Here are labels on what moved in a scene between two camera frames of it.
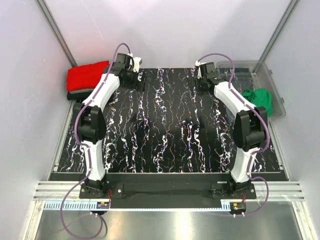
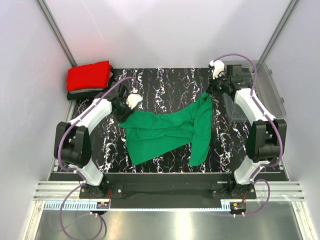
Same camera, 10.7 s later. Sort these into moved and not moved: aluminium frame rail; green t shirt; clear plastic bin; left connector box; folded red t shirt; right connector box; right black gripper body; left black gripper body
Moved: left black gripper body; right black gripper body; green t shirt
Not moved: folded red t shirt; left connector box; right connector box; clear plastic bin; aluminium frame rail
